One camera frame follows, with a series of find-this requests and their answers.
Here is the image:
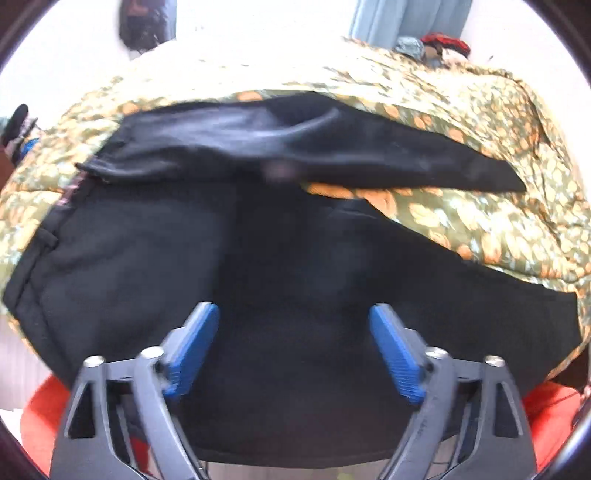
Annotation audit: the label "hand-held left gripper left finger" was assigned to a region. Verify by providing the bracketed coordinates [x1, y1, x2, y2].
[50, 301, 221, 480]

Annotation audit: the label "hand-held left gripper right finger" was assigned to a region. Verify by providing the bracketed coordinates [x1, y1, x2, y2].
[368, 302, 539, 480]

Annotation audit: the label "black pants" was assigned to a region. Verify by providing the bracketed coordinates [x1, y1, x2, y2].
[2, 91, 583, 467]

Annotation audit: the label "green orange floral blanket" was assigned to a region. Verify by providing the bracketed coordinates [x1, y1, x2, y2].
[0, 37, 591, 384]

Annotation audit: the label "dark cloth bundle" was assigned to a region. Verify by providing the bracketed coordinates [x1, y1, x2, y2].
[0, 104, 40, 164]

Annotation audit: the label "grey-green crumpled cloth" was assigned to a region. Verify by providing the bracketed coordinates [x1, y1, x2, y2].
[393, 36, 426, 61]

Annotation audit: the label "red crumpled cloth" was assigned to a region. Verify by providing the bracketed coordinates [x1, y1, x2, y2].
[420, 32, 472, 58]

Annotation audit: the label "dark hanging clothes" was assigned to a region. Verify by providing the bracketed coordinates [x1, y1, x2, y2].
[119, 0, 178, 51]

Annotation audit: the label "blue curtain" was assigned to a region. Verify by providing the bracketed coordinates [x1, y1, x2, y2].
[348, 0, 467, 44]

